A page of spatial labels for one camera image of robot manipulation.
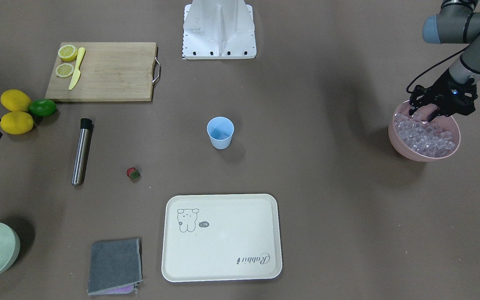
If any yellow lemon one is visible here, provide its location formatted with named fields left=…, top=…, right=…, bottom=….
left=0, top=89, right=32, bottom=112

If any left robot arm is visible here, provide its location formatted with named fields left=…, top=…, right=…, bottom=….
left=412, top=0, right=480, bottom=121

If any steel muddler black tip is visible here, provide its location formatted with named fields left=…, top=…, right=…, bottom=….
left=72, top=118, right=93, bottom=186

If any light blue plastic cup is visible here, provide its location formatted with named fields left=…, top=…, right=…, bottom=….
left=206, top=116, right=235, bottom=150

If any yellow plastic knife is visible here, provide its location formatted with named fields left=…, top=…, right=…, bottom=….
left=68, top=47, right=86, bottom=90

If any lemon half slice two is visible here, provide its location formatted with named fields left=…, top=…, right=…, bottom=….
left=55, top=63, right=75, bottom=78

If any lemon half slice one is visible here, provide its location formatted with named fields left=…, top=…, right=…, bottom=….
left=57, top=44, right=78, bottom=63

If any green lime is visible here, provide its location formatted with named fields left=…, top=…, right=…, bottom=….
left=28, top=99, right=57, bottom=117

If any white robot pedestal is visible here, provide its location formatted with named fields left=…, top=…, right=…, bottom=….
left=182, top=0, right=257, bottom=60

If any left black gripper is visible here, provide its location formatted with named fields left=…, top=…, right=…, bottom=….
left=428, top=70, right=478, bottom=122

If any grey folded cloth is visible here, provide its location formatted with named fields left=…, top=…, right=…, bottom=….
left=87, top=237, right=143, bottom=296

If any yellow lemon two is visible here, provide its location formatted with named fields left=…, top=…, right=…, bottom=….
left=0, top=111, right=34, bottom=135

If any cream rabbit tray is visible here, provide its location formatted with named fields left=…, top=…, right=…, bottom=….
left=161, top=193, right=283, bottom=283

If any wooden cutting board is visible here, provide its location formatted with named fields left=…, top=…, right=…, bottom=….
left=45, top=42, right=160, bottom=103

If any pink bowl of ice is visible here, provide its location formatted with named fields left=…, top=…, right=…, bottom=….
left=388, top=101, right=461, bottom=162

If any red strawberry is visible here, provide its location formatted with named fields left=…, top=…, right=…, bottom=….
left=126, top=167, right=141, bottom=180

